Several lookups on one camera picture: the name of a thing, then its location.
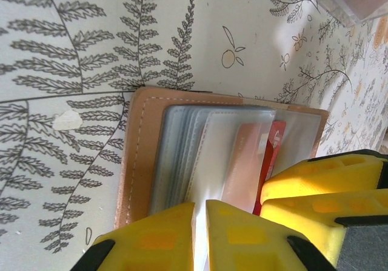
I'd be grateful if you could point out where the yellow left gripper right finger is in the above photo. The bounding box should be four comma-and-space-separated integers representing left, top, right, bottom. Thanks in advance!
205, 199, 339, 271

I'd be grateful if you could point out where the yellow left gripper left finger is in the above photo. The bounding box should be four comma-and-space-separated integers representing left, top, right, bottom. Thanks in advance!
71, 201, 196, 271

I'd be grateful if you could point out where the tan leather card holder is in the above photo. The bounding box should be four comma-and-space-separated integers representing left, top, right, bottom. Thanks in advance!
116, 85, 330, 232

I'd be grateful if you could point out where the clear acrylic box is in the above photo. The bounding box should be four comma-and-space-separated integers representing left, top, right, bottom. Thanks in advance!
290, 0, 388, 26

